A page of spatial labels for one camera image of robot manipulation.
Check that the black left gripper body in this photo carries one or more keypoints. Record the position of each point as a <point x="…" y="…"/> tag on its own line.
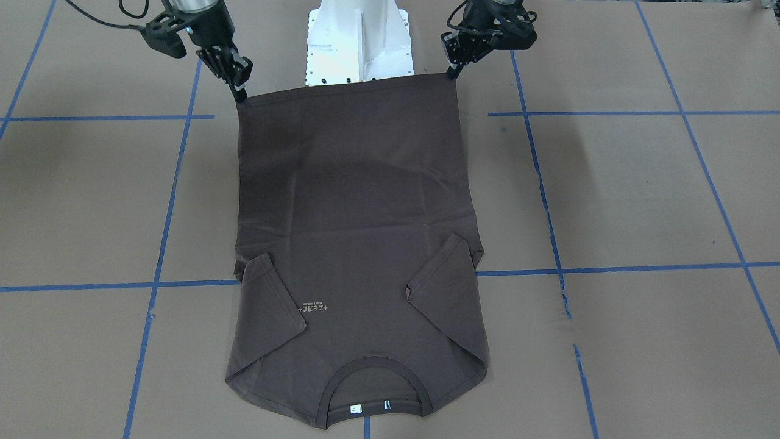
<point x="481" y="32"/>

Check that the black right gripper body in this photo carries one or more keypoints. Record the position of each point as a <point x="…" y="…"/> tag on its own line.
<point x="208" y="32"/>

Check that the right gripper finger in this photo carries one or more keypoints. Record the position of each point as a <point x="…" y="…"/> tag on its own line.
<point x="243" y="67"/>
<point x="219" y="61"/>

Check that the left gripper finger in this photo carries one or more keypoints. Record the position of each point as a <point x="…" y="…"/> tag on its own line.
<point x="475" y="48"/>
<point x="458" y="51"/>

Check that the dark brown t-shirt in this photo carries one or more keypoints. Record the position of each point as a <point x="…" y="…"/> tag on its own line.
<point x="356" y="249"/>

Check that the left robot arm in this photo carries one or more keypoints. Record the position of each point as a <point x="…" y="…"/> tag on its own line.
<point x="478" y="28"/>

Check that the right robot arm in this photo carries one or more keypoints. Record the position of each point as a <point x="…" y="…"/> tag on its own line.
<point x="211" y="30"/>

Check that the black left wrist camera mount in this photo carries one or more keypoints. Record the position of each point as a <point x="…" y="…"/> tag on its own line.
<point x="513" y="26"/>

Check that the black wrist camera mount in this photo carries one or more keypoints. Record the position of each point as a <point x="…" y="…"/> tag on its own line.
<point x="161" y="34"/>
<point x="513" y="26"/>

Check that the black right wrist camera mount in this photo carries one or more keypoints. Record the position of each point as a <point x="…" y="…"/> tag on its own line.
<point x="161" y="34"/>

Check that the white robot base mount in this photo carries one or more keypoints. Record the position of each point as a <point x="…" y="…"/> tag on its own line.
<point x="357" y="41"/>

